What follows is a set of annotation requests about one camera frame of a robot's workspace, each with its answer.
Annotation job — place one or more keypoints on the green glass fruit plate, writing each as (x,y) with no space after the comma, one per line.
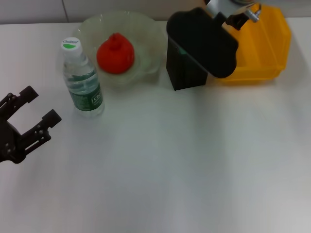
(145,36)

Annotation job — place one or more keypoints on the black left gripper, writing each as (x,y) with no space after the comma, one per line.
(9,143)

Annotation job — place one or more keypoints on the black mesh pen holder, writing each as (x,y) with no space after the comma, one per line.
(184,72)

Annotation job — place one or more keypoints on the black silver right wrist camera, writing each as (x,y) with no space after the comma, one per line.
(204,41)

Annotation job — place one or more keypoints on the yellow plastic bin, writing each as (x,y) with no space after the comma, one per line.
(262,48)

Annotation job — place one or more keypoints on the clear green-label water bottle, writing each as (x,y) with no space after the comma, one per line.
(83,82)

